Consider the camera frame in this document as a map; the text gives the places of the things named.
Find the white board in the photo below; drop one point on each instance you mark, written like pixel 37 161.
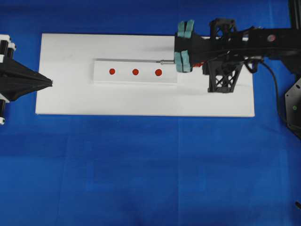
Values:
pixel 68 60

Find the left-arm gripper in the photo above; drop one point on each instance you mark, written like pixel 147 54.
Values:
pixel 8 66

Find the orange soldering iron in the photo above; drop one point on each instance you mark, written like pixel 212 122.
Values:
pixel 171 62

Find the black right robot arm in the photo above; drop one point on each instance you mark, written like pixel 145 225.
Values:
pixel 276 44

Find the blue table mat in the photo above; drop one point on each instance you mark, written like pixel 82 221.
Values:
pixel 144 171

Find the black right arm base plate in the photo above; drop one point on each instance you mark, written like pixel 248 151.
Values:
pixel 293 108

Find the white raised block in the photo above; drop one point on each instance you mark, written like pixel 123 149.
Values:
pixel 133 71

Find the black aluminium frame rail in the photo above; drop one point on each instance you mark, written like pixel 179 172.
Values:
pixel 295 13

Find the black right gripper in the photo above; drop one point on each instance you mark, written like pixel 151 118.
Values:
pixel 225 63

